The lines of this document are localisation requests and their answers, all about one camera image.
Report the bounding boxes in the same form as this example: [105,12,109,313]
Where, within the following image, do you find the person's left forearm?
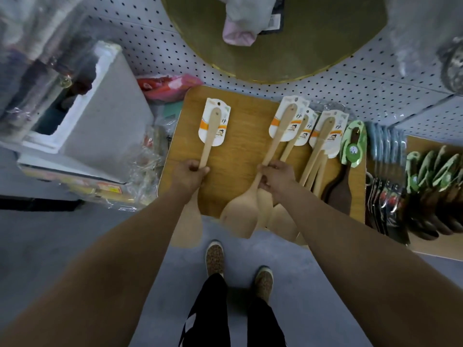
[0,191,196,347]

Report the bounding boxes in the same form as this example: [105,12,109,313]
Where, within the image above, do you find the bundle of carded steel utensils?
[365,122,411,246]

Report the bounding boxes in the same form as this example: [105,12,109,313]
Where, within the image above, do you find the person's shoe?
[253,265,274,304]
[205,240,225,279]

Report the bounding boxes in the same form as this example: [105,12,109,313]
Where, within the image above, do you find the green-card spatulas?
[322,120,368,216]

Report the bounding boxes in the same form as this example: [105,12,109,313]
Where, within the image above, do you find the white foam box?
[0,41,154,183]

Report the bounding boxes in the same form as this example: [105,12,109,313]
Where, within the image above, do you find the person's black trouser leg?
[247,296,288,347]
[179,272,232,347]

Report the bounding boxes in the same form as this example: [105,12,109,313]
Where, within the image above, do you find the pink folded umbrella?
[221,17,258,47]

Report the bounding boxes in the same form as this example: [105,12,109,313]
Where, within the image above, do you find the pile of wooden spatulas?
[257,107,350,246]

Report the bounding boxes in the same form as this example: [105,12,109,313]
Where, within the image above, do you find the person's right hand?
[257,160,299,205]

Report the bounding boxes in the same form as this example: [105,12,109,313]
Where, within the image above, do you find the person's left hand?
[170,159,210,205]

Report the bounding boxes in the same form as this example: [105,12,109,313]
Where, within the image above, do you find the person's right forearm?
[278,187,463,347]

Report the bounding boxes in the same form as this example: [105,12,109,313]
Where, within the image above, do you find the clear plastic bag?
[383,0,463,80]

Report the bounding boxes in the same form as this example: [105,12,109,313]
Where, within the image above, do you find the wooden spatula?
[170,98,232,249]
[219,96,311,240]

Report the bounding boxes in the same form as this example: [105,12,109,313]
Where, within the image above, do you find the row of dark spoons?
[405,146,463,241]

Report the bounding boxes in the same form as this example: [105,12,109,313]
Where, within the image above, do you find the teal packet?
[159,101,183,123]

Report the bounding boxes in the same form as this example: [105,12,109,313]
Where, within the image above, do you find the round wooden board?
[160,0,388,85]

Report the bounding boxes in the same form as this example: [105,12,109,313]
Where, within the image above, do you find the silver white folded umbrella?
[213,0,286,37]

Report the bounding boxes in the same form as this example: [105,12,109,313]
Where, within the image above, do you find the red packet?
[136,74,204,102]

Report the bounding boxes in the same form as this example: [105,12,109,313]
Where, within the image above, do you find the bundle of packets in plastic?
[0,0,102,141]

